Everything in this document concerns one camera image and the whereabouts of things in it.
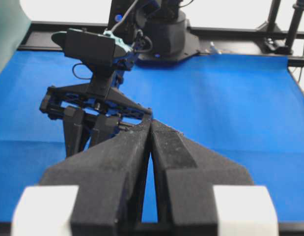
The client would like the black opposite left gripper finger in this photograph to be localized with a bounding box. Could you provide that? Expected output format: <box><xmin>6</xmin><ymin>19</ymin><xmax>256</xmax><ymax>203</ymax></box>
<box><xmin>89</xmin><ymin>115</ymin><xmax>120</xmax><ymax>147</ymax></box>
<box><xmin>63</xmin><ymin>106</ymin><xmax>85</xmax><ymax>157</ymax></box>

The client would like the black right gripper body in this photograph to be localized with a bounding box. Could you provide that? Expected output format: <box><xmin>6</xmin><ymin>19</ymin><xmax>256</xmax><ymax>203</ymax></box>
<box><xmin>39</xmin><ymin>70</ymin><xmax>152</xmax><ymax>120</ymax></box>

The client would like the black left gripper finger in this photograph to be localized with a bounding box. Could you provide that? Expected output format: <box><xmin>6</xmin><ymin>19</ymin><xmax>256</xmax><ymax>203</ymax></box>
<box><xmin>150</xmin><ymin>120</ymin><xmax>254</xmax><ymax>236</ymax></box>
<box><xmin>39</xmin><ymin>118</ymin><xmax>151</xmax><ymax>236</ymax></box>

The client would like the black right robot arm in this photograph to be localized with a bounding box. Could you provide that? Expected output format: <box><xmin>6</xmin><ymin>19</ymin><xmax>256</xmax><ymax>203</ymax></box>
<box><xmin>39</xmin><ymin>0</ymin><xmax>253</xmax><ymax>236</ymax></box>

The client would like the blue table mat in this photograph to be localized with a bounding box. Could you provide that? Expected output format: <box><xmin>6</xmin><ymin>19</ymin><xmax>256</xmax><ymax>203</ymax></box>
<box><xmin>0</xmin><ymin>51</ymin><xmax>304</xmax><ymax>222</ymax></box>

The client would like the green fabric curtain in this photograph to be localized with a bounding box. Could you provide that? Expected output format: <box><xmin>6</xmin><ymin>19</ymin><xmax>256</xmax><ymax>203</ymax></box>
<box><xmin>0</xmin><ymin>0</ymin><xmax>31</xmax><ymax>73</ymax></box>

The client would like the black tripod stand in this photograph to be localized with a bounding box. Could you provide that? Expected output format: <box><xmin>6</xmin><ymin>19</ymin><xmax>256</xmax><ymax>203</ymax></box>
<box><xmin>256</xmin><ymin>0</ymin><xmax>304</xmax><ymax>55</ymax></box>

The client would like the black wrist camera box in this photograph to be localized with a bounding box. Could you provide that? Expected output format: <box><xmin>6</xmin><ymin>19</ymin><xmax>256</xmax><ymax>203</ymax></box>
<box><xmin>51</xmin><ymin>28</ymin><xmax>116</xmax><ymax>70</ymax></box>

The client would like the grey camera cable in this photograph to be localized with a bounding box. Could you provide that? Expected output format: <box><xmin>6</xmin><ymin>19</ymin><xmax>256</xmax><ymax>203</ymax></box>
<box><xmin>110</xmin><ymin>0</ymin><xmax>140</xmax><ymax>32</ymax></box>

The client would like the black metal table frame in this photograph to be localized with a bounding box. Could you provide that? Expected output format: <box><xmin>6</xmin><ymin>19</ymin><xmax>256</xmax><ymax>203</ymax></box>
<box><xmin>16</xmin><ymin>21</ymin><xmax>304</xmax><ymax>67</ymax></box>

